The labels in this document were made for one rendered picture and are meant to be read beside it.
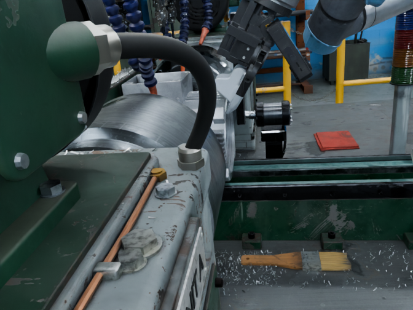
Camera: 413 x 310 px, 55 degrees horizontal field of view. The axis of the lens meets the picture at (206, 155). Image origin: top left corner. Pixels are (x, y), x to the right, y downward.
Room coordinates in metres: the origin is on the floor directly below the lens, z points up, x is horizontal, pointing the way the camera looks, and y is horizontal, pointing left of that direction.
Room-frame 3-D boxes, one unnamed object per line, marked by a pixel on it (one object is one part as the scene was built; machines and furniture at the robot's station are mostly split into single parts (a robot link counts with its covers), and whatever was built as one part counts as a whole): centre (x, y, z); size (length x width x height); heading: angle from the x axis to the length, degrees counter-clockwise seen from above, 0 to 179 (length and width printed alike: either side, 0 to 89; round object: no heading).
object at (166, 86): (0.82, 0.08, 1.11); 0.12 x 0.11 x 0.07; 79
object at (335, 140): (1.23, -0.43, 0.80); 0.15 x 0.12 x 0.01; 172
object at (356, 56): (5.32, -1.96, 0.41); 0.52 x 0.47 x 0.82; 85
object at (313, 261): (0.63, -0.15, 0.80); 0.21 x 0.05 x 0.01; 80
